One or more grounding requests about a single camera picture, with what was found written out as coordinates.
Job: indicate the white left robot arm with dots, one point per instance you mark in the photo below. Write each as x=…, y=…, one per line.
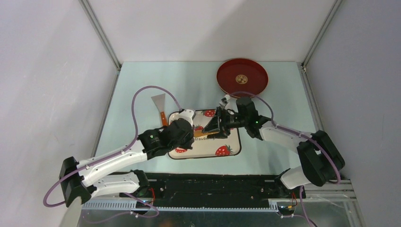
x=94, y=177

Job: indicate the white strawberry print tray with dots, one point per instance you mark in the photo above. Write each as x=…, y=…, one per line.
x=205, y=147

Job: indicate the steel scraper orange handle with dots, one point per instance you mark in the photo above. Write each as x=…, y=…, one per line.
x=159, y=101

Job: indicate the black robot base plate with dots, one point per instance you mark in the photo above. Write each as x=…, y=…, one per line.
x=212, y=193

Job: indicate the aluminium corner post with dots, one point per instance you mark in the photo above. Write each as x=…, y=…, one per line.
x=100, y=32
x=321, y=32

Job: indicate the grey slotted cable duct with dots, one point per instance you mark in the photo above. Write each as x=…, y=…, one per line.
x=130, y=205

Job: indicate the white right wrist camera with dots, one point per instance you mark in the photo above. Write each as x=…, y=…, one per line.
x=224, y=103

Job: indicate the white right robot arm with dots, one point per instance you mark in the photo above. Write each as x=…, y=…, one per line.
x=320, y=160

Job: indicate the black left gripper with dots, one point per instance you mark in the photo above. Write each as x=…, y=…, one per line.
x=188, y=144

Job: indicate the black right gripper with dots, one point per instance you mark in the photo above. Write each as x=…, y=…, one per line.
x=213, y=126

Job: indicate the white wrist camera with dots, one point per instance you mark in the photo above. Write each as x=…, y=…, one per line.
x=224, y=103
x=186, y=114

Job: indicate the right aluminium corner post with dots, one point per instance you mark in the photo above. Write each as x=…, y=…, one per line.
x=321, y=32

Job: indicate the left aluminium corner post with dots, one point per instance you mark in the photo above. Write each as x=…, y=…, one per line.
x=100, y=32

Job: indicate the round dark red tray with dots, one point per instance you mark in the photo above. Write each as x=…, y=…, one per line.
x=242, y=77

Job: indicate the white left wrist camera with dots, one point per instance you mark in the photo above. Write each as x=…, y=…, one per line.
x=186, y=114

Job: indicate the aluminium frame rail front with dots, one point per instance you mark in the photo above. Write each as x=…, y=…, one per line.
x=328, y=206

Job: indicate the wooden dough roller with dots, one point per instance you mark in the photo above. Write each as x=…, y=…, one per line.
x=200, y=133

